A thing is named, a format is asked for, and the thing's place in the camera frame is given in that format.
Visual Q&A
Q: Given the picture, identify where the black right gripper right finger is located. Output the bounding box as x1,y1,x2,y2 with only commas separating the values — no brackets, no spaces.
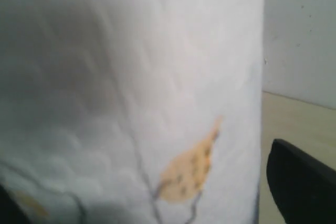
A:
266,139,335,224

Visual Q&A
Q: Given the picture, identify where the printed white paper towel roll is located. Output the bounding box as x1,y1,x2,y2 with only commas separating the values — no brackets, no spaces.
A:
1,0,264,223

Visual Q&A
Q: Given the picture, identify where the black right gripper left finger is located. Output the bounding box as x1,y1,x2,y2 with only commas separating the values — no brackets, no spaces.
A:
1,186,29,224

